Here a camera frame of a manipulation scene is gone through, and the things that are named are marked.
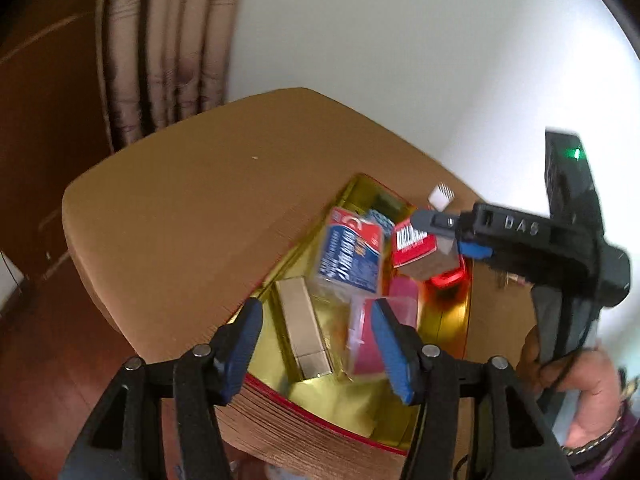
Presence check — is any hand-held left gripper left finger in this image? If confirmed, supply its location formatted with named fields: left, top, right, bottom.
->
left=57, top=297, right=264, bottom=480

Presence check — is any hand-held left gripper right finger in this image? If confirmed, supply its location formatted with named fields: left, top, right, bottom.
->
left=369, top=298, right=576, bottom=480

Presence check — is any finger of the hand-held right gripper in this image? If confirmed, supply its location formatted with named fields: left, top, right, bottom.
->
left=456, top=239, right=494, bottom=262
left=410, top=208, right=476, bottom=237

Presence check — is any clear pink plastic case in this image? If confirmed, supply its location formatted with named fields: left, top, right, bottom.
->
left=350, top=295, right=419, bottom=377

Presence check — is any orange tape measure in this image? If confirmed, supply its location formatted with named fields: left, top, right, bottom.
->
left=425, top=267, right=469, bottom=292

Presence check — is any red eraser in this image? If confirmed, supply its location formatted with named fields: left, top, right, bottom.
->
left=391, top=218, right=463, bottom=282

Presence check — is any blue patterned pouch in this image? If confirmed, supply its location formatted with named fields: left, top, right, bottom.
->
left=362, top=209, right=396, bottom=237

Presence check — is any gold rectangular block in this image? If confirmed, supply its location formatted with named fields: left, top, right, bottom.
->
left=273, top=276, right=335, bottom=380

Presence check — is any pink eraser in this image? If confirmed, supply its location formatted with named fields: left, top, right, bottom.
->
left=389, top=277, right=426, bottom=302

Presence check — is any red tin box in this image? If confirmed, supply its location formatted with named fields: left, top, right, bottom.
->
left=222, top=172, right=473, bottom=457

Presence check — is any clear box with blue label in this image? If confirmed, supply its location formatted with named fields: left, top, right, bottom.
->
left=314, top=206, right=389, bottom=302

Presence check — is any person's right forearm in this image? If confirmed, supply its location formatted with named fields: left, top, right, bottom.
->
left=570, top=367, right=640, bottom=480

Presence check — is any person's right hand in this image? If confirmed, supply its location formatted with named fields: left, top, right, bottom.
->
left=516, top=325, right=627, bottom=450

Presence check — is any small white cube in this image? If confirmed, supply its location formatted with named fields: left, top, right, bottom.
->
left=428, top=183, right=457, bottom=211

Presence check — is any brown wooden door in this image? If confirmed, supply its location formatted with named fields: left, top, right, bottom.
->
left=0, top=0, right=118, bottom=281

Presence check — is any beige leaf-print curtain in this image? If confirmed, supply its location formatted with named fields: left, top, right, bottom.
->
left=97, top=0, right=251, bottom=153

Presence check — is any dark beaded bracelet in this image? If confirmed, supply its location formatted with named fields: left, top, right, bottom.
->
left=560, top=402, right=632, bottom=461

